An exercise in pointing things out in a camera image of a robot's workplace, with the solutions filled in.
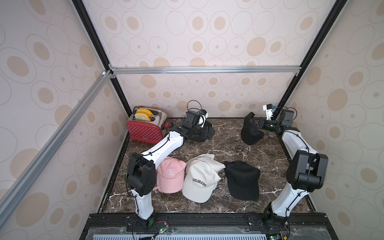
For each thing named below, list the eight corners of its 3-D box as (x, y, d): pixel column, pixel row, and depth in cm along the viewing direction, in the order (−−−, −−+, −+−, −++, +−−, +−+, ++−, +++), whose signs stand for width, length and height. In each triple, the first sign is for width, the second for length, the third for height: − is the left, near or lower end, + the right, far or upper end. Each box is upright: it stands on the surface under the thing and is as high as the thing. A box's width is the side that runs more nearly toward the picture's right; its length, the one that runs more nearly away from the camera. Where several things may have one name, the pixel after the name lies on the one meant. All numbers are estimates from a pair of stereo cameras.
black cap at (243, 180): (229, 200, 83) (231, 197, 77) (224, 166, 96) (226, 161, 91) (265, 200, 83) (269, 197, 77) (255, 166, 96) (258, 161, 91)
